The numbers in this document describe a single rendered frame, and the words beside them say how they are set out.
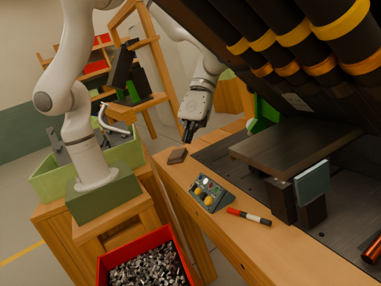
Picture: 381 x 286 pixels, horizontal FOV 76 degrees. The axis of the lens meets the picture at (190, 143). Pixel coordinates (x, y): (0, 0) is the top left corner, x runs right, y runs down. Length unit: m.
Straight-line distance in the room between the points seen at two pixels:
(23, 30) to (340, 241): 7.58
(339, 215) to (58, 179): 1.34
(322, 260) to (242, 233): 0.18
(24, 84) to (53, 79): 6.62
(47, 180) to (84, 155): 0.57
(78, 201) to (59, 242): 0.62
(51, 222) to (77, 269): 0.35
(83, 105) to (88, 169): 0.25
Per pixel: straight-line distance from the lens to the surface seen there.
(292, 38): 0.29
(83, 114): 1.06
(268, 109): 0.69
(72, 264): 1.72
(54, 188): 1.58
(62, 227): 1.57
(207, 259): 1.62
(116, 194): 1.05
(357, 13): 0.26
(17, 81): 7.61
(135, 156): 1.46
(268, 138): 0.54
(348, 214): 0.69
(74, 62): 0.97
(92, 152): 1.03
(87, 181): 1.07
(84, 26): 0.93
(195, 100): 0.78
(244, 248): 0.63
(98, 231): 1.04
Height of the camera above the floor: 1.36
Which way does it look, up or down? 21 degrees down
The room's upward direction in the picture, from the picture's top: 18 degrees counter-clockwise
